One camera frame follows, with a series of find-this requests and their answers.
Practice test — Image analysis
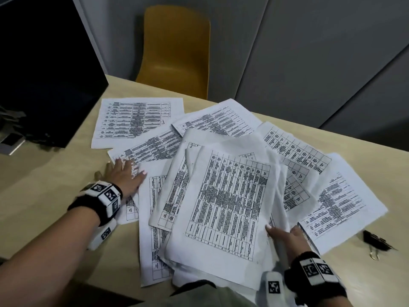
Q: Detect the person's left hand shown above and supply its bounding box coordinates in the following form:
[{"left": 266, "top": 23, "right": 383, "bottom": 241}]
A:
[{"left": 94, "top": 158, "right": 147, "bottom": 205}]

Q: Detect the person's right hand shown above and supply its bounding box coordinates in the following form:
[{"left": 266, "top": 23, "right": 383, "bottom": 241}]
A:
[{"left": 265, "top": 224, "right": 312, "bottom": 263}]

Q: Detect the stack of printed paper sheets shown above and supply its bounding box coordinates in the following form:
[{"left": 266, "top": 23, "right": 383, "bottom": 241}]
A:
[{"left": 91, "top": 98, "right": 389, "bottom": 291}]

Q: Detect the white paper sheet with table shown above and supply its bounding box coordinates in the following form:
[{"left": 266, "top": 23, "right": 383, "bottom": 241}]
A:
[{"left": 163, "top": 145, "right": 283, "bottom": 264}]

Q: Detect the black binder clip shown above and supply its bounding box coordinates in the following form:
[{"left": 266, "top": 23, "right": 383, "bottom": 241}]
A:
[{"left": 363, "top": 230, "right": 398, "bottom": 261}]

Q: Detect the person's left forearm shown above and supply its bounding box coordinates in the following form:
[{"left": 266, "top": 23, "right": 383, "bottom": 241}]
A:
[{"left": 0, "top": 206, "right": 101, "bottom": 307}]

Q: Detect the person's grey clothing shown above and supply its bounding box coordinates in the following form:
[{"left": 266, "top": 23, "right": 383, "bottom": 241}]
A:
[{"left": 127, "top": 279, "right": 266, "bottom": 307}]

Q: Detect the black right wristband with markers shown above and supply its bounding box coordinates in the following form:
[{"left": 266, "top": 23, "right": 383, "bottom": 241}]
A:
[{"left": 284, "top": 251, "right": 347, "bottom": 301}]

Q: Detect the silver flat device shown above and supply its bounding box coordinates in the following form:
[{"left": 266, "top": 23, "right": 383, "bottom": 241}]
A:
[{"left": 0, "top": 132, "right": 26, "bottom": 156}]

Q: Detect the black computer tower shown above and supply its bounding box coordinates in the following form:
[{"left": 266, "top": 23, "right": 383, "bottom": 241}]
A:
[{"left": 0, "top": 0, "right": 109, "bottom": 148}]

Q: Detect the yellow plastic chair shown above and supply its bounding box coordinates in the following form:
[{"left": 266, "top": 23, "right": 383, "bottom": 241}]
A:
[{"left": 135, "top": 5, "right": 211, "bottom": 100}]

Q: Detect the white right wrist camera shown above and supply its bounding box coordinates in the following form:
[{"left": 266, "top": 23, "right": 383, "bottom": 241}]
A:
[{"left": 260, "top": 271, "right": 296, "bottom": 307}]

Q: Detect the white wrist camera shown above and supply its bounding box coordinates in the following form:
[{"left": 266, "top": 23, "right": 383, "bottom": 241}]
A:
[
  {"left": 260, "top": 271, "right": 296, "bottom": 307},
  {"left": 86, "top": 217, "right": 117, "bottom": 252}
]

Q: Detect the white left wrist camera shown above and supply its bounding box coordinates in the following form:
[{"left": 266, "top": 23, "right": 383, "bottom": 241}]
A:
[{"left": 86, "top": 217, "right": 117, "bottom": 252}]

